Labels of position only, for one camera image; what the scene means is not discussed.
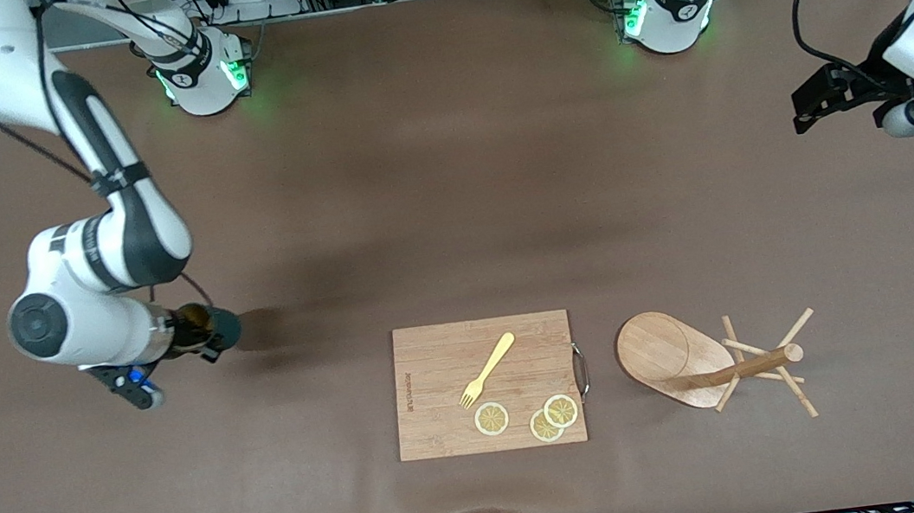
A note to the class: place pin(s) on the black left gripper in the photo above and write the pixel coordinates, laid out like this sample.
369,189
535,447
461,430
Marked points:
862,86

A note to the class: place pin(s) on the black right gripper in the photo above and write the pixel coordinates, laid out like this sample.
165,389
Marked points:
195,327

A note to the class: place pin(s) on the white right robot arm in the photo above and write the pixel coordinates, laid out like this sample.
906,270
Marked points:
132,235

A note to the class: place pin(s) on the wooden mug tree rack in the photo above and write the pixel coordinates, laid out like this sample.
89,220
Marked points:
656,350

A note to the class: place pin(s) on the yellow plastic fork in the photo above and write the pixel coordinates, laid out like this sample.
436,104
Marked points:
492,365

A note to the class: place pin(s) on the lemon slice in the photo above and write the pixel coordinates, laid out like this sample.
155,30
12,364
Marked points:
541,431
561,410
491,419

